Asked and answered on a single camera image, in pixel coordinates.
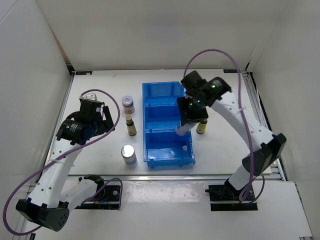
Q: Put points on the silver-lid bead jar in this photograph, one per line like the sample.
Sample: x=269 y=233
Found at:
x=183 y=129
x=129 y=156

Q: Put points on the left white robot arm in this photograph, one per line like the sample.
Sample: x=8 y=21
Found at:
x=49 y=207

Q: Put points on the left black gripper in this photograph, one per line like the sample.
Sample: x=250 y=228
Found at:
x=106 y=125

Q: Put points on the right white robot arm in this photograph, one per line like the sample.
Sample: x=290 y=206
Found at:
x=264 y=145

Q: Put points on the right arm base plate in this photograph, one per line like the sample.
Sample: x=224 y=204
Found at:
x=223 y=200

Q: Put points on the left yellow-label sauce bottle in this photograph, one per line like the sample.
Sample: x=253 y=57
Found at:
x=130 y=126

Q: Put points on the far blue storage bin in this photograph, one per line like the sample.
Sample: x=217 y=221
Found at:
x=161 y=93

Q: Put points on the aluminium table edge rail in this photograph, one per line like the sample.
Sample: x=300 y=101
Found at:
x=201 y=177

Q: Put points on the blue storage bin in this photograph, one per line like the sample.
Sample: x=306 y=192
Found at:
x=160 y=117
x=167 y=149
x=161 y=93

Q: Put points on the yellow-label sauce bottle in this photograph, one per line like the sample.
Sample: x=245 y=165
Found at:
x=201 y=127
x=130 y=126

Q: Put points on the near blue storage bin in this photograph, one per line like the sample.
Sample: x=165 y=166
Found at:
x=167 y=149

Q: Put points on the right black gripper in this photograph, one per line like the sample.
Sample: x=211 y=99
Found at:
x=183 y=102

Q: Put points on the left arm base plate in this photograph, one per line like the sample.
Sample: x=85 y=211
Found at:
x=109 y=198

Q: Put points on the right yellow-label sauce bottle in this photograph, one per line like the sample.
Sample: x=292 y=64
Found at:
x=201 y=127

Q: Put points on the middle blue storage bin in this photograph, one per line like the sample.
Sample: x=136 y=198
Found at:
x=160 y=117

